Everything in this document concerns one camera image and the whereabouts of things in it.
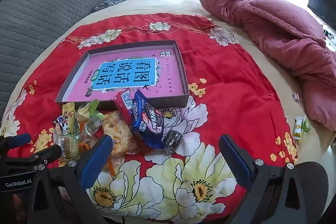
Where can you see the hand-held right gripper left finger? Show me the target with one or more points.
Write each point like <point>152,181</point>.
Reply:
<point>94,161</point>

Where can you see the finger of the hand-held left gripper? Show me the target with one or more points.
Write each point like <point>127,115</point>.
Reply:
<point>50,151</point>
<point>19,140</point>

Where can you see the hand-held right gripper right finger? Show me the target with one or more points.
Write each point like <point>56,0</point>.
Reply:
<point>236,161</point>

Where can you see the clear orange-edged snack packet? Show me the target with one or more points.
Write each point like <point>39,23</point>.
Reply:
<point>111,166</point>

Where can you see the clear yellow cookie packet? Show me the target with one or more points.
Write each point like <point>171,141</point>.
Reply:
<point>67,145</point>

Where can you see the orange snack packet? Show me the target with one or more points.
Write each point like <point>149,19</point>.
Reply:
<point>86,141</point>

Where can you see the brown chocolate bar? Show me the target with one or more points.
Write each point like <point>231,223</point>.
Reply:
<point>58,120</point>

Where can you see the clear rice cracker packet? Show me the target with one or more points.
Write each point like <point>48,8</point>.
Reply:
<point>118,132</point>

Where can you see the yellow cartoon snack packet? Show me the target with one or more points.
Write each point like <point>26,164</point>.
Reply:
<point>68,119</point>

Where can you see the green and yellow snack packet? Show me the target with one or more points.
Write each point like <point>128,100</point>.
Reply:
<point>88,113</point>

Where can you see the red snack packet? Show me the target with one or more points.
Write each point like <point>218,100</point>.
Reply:
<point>123,106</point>

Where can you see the blue cookie packet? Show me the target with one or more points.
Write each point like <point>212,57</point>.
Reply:
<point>147,121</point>

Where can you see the small dark round cookie packet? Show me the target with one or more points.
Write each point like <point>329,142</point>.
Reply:
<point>172,140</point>

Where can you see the shallow cardboard box pink inside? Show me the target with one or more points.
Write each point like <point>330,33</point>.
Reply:
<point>168,77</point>

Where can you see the small green yellow packet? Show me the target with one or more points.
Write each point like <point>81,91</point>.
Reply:
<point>298,129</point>
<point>306,125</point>

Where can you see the small pink wrapper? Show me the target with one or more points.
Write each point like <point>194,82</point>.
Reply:
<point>295,96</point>

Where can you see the red floral blanket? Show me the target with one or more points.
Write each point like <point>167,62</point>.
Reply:
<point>223,69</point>

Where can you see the grey quilted headboard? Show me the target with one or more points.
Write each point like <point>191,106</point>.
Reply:
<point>39,16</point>

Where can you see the pink quilt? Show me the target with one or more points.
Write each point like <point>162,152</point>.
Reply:
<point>275,29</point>

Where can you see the dark blue floral pillow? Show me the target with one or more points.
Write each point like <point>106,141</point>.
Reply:
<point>110,2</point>

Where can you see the black television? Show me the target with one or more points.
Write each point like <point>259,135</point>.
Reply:
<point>321,6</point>

